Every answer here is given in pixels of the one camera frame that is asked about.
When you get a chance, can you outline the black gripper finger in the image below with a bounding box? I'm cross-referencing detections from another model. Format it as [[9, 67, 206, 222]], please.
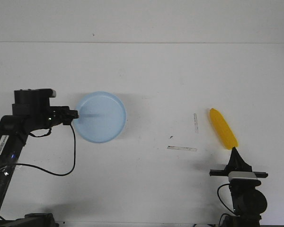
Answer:
[[70, 110, 79, 119], [227, 147, 251, 168]]

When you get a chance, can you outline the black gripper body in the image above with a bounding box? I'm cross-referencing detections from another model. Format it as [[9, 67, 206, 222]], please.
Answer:
[[48, 106, 72, 125], [209, 166, 268, 178]]

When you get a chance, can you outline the light blue round plate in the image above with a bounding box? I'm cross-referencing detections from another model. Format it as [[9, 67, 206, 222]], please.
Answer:
[[74, 91, 127, 143]]

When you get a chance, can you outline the yellow corn cob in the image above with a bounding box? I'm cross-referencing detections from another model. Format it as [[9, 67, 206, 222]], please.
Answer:
[[209, 108, 239, 150]]

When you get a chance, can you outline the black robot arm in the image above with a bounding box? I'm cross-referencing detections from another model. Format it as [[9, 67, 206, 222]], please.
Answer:
[[0, 88, 79, 209], [209, 147, 268, 227]]

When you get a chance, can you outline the horizontal tape strip marker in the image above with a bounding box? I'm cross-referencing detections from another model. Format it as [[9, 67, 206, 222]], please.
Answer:
[[167, 146, 197, 152]]

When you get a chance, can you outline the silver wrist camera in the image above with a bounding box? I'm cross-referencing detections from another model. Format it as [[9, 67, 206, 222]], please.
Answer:
[[47, 89, 56, 98], [228, 171, 261, 187]]

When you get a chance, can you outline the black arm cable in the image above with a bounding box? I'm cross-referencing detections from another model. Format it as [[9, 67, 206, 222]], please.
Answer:
[[217, 183, 235, 213], [0, 124, 76, 177]]

